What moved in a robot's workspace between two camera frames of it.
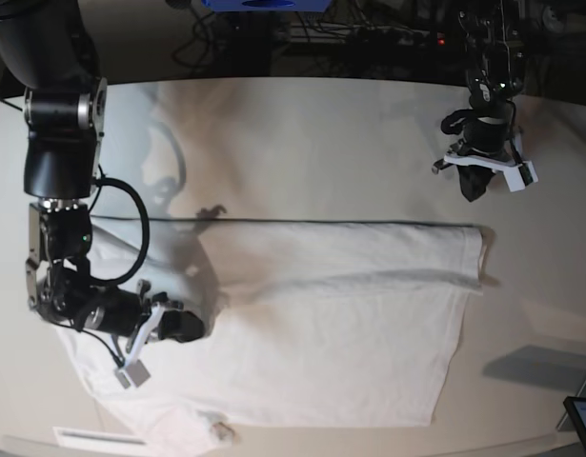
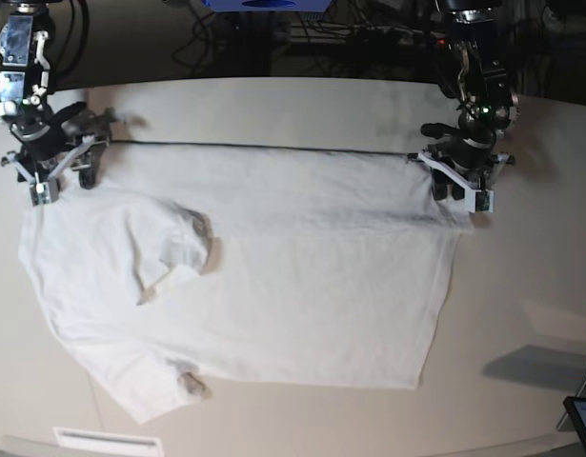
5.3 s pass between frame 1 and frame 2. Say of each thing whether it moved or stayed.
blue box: stayed
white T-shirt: moved
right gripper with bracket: moved
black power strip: stayed
